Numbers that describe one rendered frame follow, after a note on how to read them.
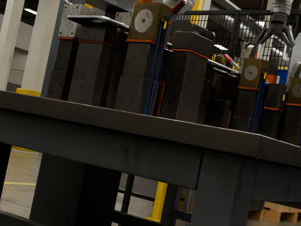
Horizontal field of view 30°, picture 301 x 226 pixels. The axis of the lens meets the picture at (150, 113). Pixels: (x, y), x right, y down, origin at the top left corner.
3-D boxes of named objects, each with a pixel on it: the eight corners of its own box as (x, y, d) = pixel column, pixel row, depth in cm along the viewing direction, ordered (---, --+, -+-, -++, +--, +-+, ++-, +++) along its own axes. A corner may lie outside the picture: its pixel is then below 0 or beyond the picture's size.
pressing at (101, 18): (107, 17, 168) (108, 12, 168) (60, 17, 183) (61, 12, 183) (307, 100, 271) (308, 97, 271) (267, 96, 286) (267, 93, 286)
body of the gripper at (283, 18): (268, 13, 265) (264, 32, 265) (284, 13, 260) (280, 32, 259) (275, 17, 271) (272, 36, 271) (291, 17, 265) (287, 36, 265)
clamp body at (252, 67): (251, 149, 213) (268, 59, 215) (225, 144, 221) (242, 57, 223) (260, 150, 218) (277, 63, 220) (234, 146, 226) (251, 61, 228)
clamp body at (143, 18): (141, 123, 163) (165, 1, 164) (108, 117, 172) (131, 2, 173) (160, 128, 169) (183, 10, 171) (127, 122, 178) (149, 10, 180)
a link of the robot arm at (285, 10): (285, 0, 259) (283, 13, 259) (294, 6, 266) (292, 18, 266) (268, 0, 265) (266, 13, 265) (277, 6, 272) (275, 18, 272)
